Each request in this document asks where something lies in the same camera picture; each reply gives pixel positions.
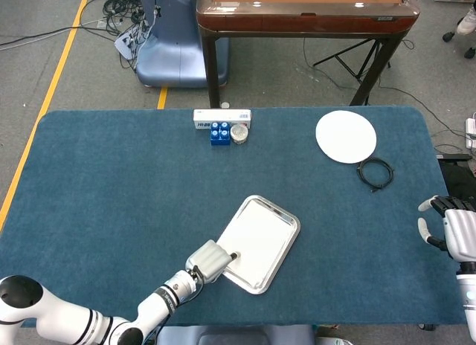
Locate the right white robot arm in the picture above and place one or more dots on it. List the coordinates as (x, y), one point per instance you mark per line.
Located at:
(469, 304)

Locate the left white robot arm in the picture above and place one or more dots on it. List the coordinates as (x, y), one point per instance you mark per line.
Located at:
(163, 300)

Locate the plain white power strip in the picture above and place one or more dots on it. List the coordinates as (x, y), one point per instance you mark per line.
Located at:
(471, 131)

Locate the black chair caster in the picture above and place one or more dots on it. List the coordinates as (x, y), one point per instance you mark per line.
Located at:
(470, 53)
(449, 36)

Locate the blue felt table cover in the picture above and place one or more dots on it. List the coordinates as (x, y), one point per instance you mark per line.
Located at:
(111, 166)

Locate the silver metal tray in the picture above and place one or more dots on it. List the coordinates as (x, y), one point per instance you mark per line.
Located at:
(295, 229)

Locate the brown mahjong table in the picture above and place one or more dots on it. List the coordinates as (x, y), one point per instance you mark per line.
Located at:
(297, 23)

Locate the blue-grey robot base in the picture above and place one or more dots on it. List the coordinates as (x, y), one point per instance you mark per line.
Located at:
(171, 58)

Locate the white cloth napkin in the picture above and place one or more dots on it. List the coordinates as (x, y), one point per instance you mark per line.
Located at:
(256, 241)

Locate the white shoe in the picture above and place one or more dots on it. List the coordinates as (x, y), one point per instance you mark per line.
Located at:
(468, 25)

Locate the white round plate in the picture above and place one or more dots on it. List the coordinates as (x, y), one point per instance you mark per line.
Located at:
(346, 137)

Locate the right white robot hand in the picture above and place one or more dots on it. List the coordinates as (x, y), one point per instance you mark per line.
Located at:
(461, 235)

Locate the small white disc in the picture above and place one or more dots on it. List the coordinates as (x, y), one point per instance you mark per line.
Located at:
(225, 105)

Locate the blue building block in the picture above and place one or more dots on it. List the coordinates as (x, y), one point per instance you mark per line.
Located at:
(220, 138)

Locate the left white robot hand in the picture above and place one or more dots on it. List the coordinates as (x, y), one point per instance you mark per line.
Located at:
(208, 259)

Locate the blue-grey robot torso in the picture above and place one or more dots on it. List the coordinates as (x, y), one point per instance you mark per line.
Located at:
(234, 335)

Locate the clear round clip container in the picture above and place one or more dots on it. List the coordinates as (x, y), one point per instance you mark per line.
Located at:
(239, 134)

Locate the white toothpaste box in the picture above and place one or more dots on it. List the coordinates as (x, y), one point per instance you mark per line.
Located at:
(223, 115)

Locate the white power strip with plugs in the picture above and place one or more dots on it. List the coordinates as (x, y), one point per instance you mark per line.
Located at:
(124, 44)

